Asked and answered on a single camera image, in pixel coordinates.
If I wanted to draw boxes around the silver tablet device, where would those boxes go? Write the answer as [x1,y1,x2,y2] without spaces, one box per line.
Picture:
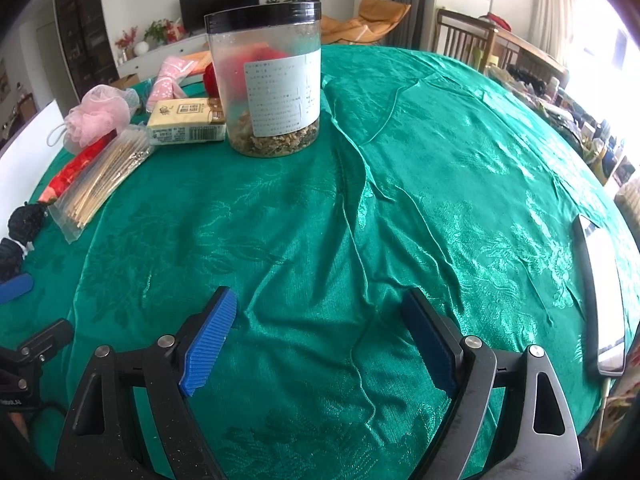
[572,214,627,377]

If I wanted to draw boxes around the teal cloth item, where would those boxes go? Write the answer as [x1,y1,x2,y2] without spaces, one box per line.
[131,79,157,113]

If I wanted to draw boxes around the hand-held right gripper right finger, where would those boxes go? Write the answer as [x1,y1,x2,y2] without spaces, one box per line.
[401,287,583,480]

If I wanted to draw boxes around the red flowers in vase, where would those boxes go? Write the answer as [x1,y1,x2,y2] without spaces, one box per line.
[115,27,139,61]

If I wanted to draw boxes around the orange lounge chair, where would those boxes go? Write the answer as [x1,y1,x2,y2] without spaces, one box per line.
[320,0,412,45]

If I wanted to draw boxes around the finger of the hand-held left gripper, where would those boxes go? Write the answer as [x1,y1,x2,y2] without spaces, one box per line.
[0,272,34,306]
[17,318,74,363]

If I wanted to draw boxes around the dark blue yarn ball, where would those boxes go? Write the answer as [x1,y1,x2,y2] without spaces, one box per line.
[0,239,25,283]

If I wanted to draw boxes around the grey curtain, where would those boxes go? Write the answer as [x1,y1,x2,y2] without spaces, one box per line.
[390,0,432,52]

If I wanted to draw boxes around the wooden slatted chair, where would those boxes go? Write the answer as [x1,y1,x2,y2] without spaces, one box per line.
[434,7,502,69]

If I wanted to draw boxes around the bag of bamboo skewers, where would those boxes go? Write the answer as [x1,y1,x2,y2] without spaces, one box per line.
[48,127,154,245]

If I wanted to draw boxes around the white television cabinet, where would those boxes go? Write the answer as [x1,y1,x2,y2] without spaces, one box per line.
[117,30,211,78]

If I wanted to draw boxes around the yellow white tissue pack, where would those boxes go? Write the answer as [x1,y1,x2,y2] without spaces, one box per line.
[146,97,229,147]

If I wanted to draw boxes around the dark tall bookshelf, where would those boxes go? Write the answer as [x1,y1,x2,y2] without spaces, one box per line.
[53,0,119,107]

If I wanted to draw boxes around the green tablecloth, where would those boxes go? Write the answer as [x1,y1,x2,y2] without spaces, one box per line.
[0,42,640,480]

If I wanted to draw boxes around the black television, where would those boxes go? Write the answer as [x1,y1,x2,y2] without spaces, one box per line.
[179,0,260,36]

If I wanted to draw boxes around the orange book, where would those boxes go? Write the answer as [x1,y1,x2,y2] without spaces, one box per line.
[174,51,214,77]

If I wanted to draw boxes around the white shallow box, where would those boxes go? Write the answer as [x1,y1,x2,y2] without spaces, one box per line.
[0,100,67,213]

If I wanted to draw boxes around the pink mesh bath pouf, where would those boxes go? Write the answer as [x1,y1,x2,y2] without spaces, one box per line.
[47,85,133,155]

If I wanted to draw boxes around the pile of assorted bottles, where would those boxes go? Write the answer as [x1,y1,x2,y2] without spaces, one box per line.
[480,45,640,187]

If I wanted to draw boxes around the bushy green houseplant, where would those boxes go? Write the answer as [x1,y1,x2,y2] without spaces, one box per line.
[144,18,174,47]

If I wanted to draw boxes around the clear plastic jar black lid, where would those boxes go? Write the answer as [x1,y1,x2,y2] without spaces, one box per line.
[204,1,323,159]

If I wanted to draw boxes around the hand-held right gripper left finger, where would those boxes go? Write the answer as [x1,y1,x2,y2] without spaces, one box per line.
[55,286,238,480]

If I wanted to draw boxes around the pink patterned rolled packet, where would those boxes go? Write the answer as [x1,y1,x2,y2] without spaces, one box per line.
[149,56,199,107]

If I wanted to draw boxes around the red yarn ball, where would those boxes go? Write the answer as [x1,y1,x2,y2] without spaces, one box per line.
[202,45,286,107]

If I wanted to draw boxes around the red patterned packet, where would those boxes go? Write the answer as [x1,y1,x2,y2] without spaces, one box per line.
[41,132,119,206]

